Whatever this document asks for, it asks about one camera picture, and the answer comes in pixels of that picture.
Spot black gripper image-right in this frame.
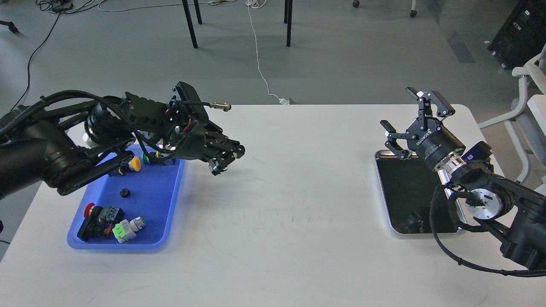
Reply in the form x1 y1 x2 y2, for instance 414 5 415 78
380 87 466 170

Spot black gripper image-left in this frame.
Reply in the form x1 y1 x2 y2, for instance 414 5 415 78
169 115 245 171

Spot black robot arm image-left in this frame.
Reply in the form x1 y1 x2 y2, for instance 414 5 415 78
0 82 245 198

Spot black gear in tray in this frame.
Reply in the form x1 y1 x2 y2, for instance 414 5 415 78
119 188 131 198

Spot green push button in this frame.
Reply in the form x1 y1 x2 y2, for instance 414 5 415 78
140 151 176 166

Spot yellow push button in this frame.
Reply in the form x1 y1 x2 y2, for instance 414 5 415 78
108 156 142 177

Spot white office chair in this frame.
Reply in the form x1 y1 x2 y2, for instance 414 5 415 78
478 49 545 183

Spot black equipment case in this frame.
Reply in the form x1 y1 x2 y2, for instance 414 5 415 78
487 0 546 69

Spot red emergency stop button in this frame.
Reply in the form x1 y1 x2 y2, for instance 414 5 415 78
77 203 125 242

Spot black table legs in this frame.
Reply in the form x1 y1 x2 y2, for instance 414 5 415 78
182 0 295 49

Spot white green connector switch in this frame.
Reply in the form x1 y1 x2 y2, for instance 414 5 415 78
112 217 145 243

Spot white cable on floor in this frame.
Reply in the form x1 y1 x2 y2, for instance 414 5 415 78
98 0 290 105

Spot black cable on floor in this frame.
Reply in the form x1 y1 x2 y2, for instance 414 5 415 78
0 0 99 112

